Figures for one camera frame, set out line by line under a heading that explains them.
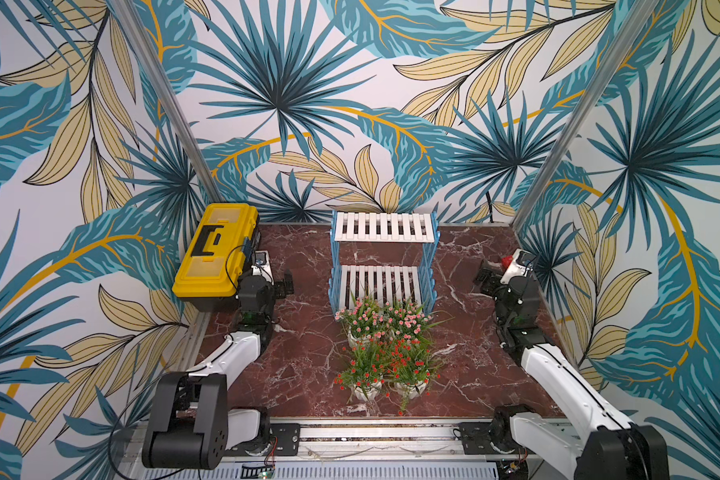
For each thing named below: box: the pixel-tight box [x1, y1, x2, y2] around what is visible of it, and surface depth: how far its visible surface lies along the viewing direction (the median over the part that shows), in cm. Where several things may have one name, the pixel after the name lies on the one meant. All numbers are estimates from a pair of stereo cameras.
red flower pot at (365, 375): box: [333, 340, 387, 401], surface depth 75 cm
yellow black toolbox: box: [172, 203, 261, 312], surface depth 92 cm
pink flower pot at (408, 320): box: [384, 298, 455, 341], surface depth 80 cm
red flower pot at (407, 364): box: [382, 337, 442, 415], surface depth 74 cm
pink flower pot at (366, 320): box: [334, 296, 386, 347], surface depth 80 cm
